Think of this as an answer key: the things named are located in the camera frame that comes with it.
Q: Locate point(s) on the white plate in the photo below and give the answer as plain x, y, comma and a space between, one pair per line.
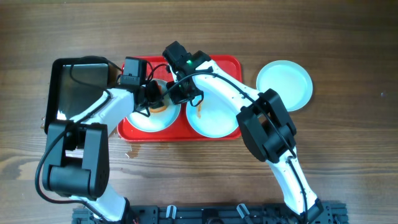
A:
212, 118
290, 80
144, 120

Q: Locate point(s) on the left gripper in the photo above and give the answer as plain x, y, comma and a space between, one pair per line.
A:
154, 94

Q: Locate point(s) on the black water tray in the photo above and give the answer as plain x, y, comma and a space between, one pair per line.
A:
75, 84

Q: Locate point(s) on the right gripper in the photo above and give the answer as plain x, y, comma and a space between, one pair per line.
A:
176, 98

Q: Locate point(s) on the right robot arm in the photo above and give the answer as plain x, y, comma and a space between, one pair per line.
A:
266, 127

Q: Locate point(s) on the green orange sponge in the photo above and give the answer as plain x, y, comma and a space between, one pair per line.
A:
158, 109

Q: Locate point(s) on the red plastic tray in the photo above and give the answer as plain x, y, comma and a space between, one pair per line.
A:
180, 130

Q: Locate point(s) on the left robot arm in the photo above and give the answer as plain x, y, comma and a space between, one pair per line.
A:
75, 164

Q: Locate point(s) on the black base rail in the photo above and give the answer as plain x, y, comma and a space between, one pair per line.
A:
268, 213

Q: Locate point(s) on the white plate top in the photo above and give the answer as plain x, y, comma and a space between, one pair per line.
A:
144, 120

